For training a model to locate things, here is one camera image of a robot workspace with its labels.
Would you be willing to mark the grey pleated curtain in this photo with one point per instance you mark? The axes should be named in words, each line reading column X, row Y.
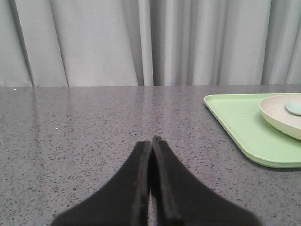
column 149, row 42

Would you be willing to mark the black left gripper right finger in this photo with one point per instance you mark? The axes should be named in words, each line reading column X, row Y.
column 182, row 200

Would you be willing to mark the light green plastic tray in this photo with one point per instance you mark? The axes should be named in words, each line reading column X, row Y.
column 240, row 115

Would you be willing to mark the beige round plastic plate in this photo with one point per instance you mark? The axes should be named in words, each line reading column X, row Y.
column 274, row 111

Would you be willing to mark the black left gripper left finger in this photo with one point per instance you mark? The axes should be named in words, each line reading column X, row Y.
column 123, row 201

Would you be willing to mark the pale blue plastic spoon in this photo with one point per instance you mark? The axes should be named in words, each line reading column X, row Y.
column 293, row 108

